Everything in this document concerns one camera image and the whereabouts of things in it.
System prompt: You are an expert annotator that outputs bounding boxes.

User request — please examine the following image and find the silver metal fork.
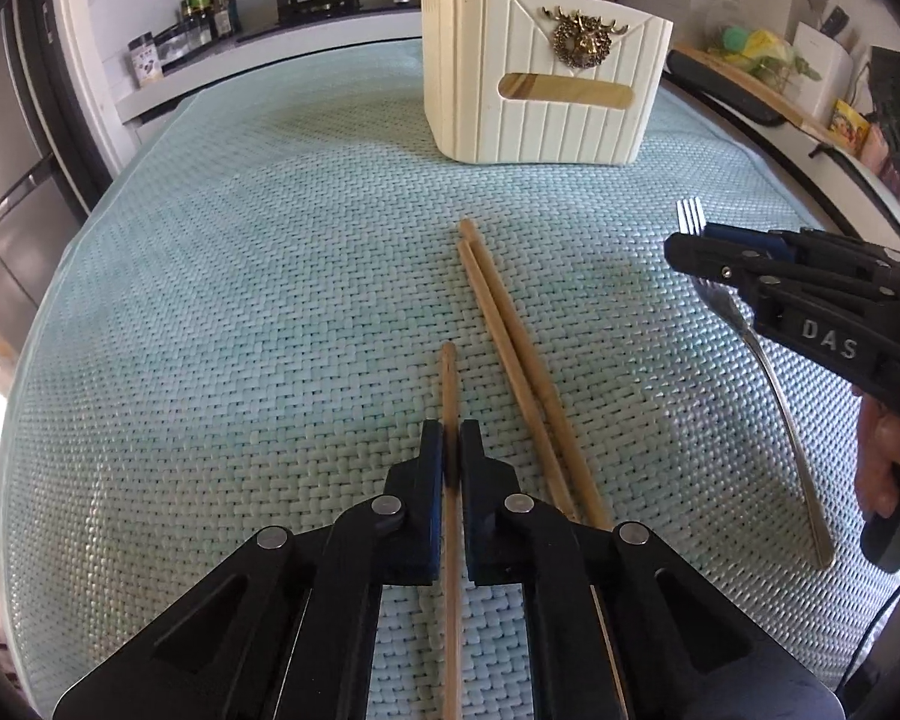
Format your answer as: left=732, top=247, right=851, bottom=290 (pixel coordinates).
left=674, top=195, right=839, bottom=571

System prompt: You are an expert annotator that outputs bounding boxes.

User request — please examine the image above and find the wooden chopstick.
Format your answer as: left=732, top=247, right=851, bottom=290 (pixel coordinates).
left=460, top=218, right=613, bottom=530
left=440, top=341, right=463, bottom=720
left=457, top=239, right=578, bottom=522

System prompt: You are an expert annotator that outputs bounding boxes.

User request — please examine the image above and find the person's right hand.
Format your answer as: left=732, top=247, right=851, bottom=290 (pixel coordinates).
left=852, top=387, right=900, bottom=517

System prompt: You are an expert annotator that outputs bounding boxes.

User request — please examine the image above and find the wooden cutting board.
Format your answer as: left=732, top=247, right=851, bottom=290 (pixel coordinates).
left=667, top=44, right=845, bottom=148

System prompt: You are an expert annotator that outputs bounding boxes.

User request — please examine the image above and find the yellow snack packet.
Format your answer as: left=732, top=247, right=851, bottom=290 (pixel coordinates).
left=827, top=99, right=871, bottom=156

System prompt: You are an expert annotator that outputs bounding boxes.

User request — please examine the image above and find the white knife block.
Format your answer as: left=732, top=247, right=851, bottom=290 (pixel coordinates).
left=787, top=23, right=854, bottom=125

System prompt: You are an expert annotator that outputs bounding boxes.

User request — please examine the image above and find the bag of green yellow vegetables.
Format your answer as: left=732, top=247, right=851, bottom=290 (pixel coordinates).
left=704, top=0, right=821, bottom=94

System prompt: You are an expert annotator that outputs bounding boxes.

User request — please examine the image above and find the light blue woven table mat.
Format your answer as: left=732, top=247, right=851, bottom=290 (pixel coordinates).
left=0, top=41, right=896, bottom=713

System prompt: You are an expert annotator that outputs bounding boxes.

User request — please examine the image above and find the cream ribbed utensil holder box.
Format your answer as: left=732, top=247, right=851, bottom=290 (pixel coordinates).
left=421, top=0, right=673, bottom=166

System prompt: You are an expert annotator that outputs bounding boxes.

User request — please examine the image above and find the black gas stove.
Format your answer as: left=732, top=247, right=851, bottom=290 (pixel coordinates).
left=235, top=0, right=422, bottom=43

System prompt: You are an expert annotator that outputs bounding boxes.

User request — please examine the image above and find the silver refrigerator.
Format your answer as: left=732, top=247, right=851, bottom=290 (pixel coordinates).
left=0, top=5, right=86, bottom=349

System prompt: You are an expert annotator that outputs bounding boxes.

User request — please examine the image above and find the spice jar rack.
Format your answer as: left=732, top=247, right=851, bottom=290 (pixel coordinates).
left=154, top=18, right=214, bottom=70

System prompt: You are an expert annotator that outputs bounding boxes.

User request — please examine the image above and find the small white spice jar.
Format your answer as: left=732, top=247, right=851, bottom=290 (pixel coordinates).
left=128, top=32, right=164, bottom=88

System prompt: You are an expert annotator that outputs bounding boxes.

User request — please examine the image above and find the sauce bottles group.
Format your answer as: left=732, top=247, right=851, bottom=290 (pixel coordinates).
left=180, top=0, right=242, bottom=47

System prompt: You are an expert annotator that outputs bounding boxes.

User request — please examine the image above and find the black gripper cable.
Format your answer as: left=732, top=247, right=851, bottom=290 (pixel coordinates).
left=835, top=560, right=900, bottom=691

